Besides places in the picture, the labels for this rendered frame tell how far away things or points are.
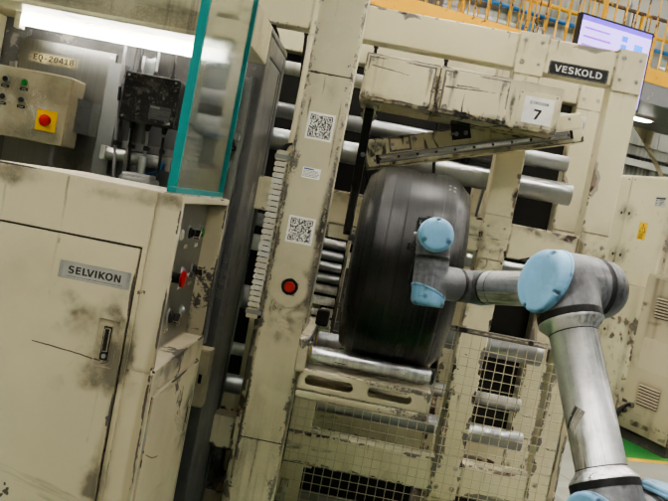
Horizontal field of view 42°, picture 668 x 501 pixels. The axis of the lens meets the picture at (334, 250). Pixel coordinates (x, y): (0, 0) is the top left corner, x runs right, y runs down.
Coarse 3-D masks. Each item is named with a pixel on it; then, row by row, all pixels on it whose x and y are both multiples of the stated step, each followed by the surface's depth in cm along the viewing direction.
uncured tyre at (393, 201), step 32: (384, 192) 230; (416, 192) 231; (448, 192) 233; (384, 224) 224; (416, 224) 225; (352, 256) 229; (384, 256) 222; (352, 288) 227; (384, 288) 223; (352, 320) 229; (384, 320) 226; (416, 320) 225; (448, 320) 228; (352, 352) 240; (384, 352) 234; (416, 352) 232
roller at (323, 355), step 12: (312, 348) 237; (324, 348) 237; (312, 360) 237; (324, 360) 236; (336, 360) 236; (348, 360) 236; (360, 360) 236; (372, 360) 236; (384, 360) 237; (372, 372) 236; (384, 372) 236; (396, 372) 235; (408, 372) 235; (420, 372) 235; (432, 372) 235
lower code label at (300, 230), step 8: (296, 216) 242; (288, 224) 243; (296, 224) 242; (304, 224) 242; (312, 224) 242; (288, 232) 243; (296, 232) 243; (304, 232) 242; (312, 232) 242; (288, 240) 243; (296, 240) 243; (304, 240) 243
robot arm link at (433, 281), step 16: (416, 256) 191; (432, 256) 188; (416, 272) 190; (432, 272) 188; (448, 272) 190; (416, 288) 189; (432, 288) 187; (448, 288) 190; (464, 288) 192; (416, 304) 190; (432, 304) 188
